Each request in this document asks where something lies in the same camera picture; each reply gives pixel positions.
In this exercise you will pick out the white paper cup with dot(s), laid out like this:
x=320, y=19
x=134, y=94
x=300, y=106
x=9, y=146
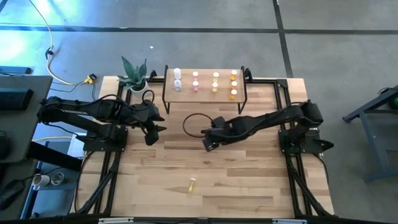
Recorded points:
x=41, y=180

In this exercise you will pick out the clear glass cup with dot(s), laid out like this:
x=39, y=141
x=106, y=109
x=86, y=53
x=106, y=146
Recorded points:
x=57, y=178

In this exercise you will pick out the black flat bar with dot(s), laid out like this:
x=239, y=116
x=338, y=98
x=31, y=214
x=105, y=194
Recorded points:
x=15, y=70

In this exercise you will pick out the wooden shelf black metal legs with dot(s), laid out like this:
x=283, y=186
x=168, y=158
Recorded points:
x=202, y=96

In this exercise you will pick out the dark grey desk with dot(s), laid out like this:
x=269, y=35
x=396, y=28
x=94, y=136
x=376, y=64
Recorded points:
x=31, y=130

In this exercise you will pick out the silver metal bracket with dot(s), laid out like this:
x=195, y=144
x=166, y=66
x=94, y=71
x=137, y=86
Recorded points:
x=289, y=221
x=115, y=220

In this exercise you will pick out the white plastic medicine bottle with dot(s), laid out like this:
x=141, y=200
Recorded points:
x=177, y=85
x=177, y=73

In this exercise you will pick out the green lit black device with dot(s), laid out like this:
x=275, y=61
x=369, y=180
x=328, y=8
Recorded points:
x=395, y=101

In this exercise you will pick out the snake plant in white pot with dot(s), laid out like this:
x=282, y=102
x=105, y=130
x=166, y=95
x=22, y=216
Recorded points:
x=138, y=88

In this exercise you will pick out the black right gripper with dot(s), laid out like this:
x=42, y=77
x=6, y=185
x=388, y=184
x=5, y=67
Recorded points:
x=214, y=133

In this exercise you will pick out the white box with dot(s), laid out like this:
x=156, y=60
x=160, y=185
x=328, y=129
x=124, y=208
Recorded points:
x=71, y=146

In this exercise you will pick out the yellow black power plug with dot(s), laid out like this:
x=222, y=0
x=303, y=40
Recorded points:
x=89, y=79

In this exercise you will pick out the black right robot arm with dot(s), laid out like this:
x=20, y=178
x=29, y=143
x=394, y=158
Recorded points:
x=280, y=116

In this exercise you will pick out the black rectangular box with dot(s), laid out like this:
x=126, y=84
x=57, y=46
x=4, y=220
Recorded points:
x=15, y=99

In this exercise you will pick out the black aluminium table frame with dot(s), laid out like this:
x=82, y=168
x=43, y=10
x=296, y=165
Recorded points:
x=282, y=82

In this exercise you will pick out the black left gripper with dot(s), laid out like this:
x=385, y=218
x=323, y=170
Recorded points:
x=150, y=137

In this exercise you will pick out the black desk leg beam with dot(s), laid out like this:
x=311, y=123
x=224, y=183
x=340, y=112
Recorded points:
x=53, y=155

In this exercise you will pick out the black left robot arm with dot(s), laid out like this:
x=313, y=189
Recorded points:
x=93, y=113

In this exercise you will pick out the grey metal stand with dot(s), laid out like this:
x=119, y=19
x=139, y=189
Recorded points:
x=368, y=146

